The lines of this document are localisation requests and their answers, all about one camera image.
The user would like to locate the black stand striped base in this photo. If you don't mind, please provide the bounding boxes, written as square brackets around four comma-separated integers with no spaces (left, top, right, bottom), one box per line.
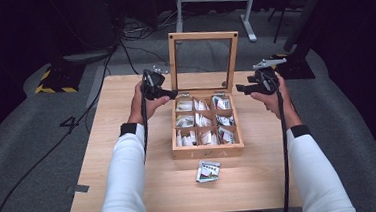
[28,0,123,97]
[266,15,328,82]

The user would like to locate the grey slanted pole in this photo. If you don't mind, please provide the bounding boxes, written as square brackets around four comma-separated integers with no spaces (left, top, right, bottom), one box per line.
[280,0,338,54]

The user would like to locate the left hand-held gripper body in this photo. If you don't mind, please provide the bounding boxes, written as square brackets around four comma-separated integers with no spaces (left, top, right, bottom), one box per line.
[140,63,172,102]

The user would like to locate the left hand-held gripper black cable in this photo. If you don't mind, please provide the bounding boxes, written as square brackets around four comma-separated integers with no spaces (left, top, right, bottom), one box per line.
[136,76,154,164]

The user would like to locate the person's right hand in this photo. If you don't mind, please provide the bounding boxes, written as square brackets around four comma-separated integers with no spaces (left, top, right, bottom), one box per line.
[248,70,304,133]

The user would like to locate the person's left hand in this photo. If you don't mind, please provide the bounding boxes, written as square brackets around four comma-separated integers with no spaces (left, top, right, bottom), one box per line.
[124,78,173,126]

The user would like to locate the wooden tea box glass lid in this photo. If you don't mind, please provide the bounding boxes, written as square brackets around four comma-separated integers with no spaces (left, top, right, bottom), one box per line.
[163,27,249,162]

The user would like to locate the rows of tea bags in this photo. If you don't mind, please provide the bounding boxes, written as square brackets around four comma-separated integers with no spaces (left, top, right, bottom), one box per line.
[172,94,238,149]

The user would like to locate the right hand-held gripper black cable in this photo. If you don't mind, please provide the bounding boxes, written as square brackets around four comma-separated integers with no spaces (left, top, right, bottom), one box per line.
[272,90,294,212]

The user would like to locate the thin black floor cable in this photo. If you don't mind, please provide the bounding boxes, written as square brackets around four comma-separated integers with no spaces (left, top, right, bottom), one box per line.
[119,34,209,80]

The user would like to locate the hand-held gripper black cable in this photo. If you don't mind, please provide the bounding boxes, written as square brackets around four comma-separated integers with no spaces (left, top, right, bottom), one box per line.
[272,90,294,212]
[136,76,154,164]

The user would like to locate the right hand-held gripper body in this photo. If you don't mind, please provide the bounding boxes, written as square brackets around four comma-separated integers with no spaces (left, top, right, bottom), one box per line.
[245,56,290,98]

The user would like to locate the long black floor cable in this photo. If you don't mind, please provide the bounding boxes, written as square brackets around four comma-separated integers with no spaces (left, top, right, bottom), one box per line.
[0,40,132,212]

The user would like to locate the bundle of floor cables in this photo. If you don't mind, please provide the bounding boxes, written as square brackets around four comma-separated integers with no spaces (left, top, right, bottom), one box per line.
[118,8,186,42]

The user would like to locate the grey tape strip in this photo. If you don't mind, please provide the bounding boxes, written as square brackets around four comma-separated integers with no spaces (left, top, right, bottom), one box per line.
[65,183,92,196]

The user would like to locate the black tripod legs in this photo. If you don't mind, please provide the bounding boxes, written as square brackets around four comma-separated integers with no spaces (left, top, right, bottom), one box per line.
[266,5,306,45]

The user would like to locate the single white tea packet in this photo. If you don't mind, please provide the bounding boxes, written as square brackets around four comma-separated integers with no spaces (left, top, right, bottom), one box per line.
[194,158,222,185]

